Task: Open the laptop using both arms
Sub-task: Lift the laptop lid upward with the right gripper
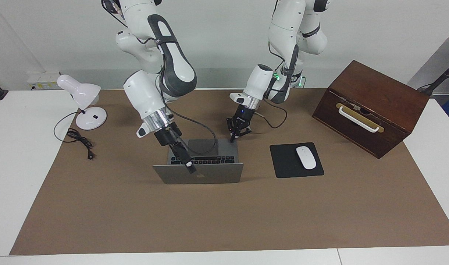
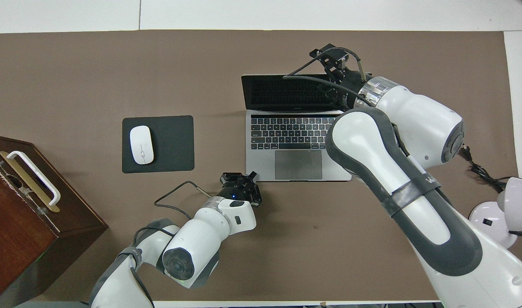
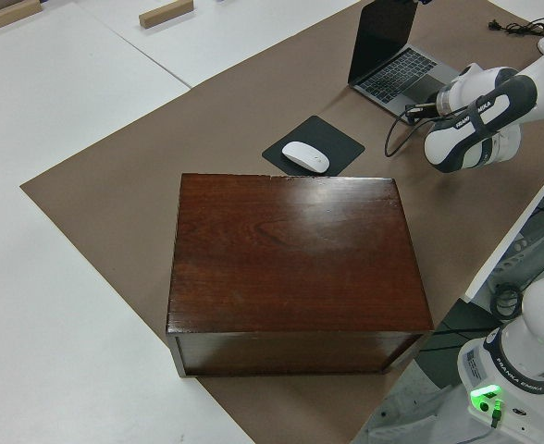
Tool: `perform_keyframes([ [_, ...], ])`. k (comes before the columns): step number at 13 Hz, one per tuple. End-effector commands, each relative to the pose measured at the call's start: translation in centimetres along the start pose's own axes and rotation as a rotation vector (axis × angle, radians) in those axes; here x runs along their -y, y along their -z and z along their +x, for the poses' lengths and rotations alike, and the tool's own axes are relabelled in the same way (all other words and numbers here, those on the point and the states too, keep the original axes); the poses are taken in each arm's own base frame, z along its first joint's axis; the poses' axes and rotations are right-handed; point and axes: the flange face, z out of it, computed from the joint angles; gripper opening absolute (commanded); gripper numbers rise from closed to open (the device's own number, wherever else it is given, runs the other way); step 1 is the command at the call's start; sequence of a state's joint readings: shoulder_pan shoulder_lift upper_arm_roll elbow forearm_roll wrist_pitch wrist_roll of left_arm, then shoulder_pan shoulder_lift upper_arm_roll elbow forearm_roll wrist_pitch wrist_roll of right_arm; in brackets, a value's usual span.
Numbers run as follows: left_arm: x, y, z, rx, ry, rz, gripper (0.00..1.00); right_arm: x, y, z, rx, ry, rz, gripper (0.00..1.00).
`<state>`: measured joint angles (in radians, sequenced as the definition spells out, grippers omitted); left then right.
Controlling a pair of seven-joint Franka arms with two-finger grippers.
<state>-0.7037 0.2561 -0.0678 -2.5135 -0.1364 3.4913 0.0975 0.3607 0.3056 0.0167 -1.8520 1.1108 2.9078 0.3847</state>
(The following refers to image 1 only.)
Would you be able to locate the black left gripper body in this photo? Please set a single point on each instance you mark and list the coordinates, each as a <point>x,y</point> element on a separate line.
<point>243,117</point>

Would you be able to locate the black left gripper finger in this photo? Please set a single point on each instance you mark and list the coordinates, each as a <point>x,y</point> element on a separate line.
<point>245,132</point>
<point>231,130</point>

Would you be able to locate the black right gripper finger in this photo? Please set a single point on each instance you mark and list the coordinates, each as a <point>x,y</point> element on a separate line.
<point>185,154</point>
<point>178,156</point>

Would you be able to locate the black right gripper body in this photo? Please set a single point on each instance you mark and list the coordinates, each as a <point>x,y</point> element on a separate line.
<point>167,136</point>

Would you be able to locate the silver laptop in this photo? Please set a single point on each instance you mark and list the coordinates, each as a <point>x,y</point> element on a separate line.
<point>209,176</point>

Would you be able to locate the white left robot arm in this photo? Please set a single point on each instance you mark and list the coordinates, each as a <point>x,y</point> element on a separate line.
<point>259,81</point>

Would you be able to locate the black mouse pad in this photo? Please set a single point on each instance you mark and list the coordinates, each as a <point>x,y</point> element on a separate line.
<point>283,165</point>

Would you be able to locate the white computer mouse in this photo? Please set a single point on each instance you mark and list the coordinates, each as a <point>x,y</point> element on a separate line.
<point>306,158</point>

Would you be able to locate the brown table mat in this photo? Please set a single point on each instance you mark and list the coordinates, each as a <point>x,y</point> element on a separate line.
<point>209,221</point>

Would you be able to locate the white desk lamp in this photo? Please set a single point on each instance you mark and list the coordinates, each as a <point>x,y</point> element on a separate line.
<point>81,92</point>

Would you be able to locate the dark brown wooden box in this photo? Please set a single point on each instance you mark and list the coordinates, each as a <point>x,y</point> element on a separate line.
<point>393,99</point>

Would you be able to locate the black stand pole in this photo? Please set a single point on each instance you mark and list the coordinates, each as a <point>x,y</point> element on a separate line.
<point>443,75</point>

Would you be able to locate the white wall power strip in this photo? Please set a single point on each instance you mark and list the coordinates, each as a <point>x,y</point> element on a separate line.
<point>40,82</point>

